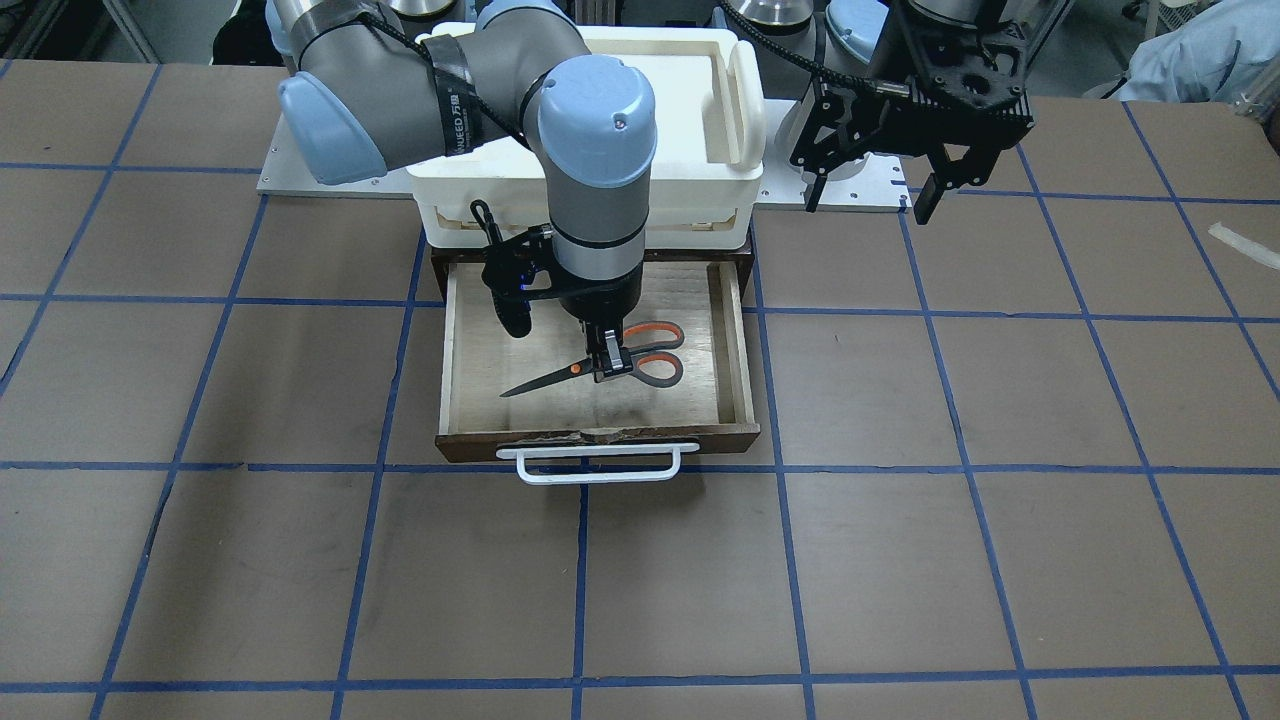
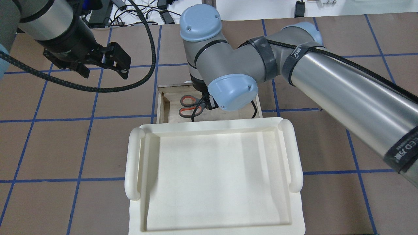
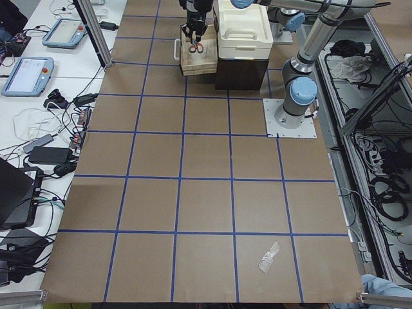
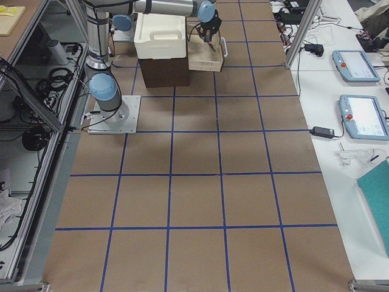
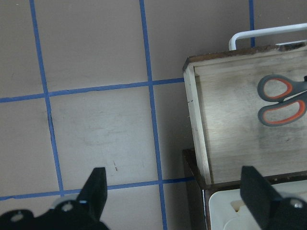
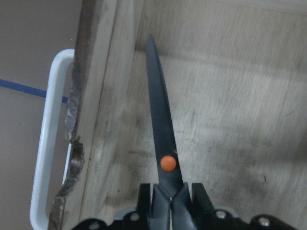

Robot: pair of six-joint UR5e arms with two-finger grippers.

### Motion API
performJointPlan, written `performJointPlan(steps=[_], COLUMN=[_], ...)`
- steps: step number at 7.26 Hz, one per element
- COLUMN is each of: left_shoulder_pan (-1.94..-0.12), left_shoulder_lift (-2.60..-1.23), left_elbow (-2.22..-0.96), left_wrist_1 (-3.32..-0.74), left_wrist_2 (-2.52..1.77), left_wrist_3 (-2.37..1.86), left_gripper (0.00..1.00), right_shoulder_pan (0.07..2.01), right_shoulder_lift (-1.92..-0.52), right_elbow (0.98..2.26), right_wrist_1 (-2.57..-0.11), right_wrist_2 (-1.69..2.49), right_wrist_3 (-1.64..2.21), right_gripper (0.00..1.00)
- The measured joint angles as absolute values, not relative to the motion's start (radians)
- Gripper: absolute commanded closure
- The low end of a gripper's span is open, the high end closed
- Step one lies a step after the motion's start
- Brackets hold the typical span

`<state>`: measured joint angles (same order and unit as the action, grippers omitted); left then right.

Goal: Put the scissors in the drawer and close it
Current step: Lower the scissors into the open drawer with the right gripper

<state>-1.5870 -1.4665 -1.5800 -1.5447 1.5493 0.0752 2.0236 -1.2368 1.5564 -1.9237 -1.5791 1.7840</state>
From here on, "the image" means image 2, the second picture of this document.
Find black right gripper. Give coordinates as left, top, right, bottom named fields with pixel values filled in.
left=202, top=93, right=218, bottom=110

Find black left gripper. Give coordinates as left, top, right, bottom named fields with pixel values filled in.
left=43, top=20, right=131, bottom=79

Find orange grey scissors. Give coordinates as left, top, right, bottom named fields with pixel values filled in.
left=179, top=95, right=205, bottom=118

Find wooden drawer white handle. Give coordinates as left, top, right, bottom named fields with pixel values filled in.
left=156, top=81, right=263, bottom=124

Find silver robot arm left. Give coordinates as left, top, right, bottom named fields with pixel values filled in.
left=1, top=0, right=131, bottom=79

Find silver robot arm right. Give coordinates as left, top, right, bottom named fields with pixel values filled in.
left=180, top=4, right=418, bottom=186

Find white plastic tray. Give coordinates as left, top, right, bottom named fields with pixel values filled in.
left=124, top=117, right=306, bottom=235

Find black power adapter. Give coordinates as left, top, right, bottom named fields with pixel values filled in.
left=294, top=0, right=305, bottom=18

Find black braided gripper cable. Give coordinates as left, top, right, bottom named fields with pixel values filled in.
left=191, top=93, right=211, bottom=123

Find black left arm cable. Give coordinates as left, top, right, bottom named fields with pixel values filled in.
left=0, top=0, right=156, bottom=93

